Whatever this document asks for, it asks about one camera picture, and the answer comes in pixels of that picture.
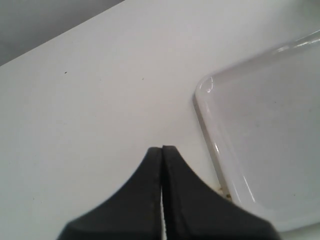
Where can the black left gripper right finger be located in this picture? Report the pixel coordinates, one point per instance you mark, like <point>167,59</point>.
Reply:
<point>194,211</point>

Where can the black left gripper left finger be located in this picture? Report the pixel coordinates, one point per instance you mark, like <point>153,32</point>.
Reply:
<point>132,213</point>

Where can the white plastic tray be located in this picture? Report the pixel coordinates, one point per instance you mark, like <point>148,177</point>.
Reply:
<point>260,119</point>

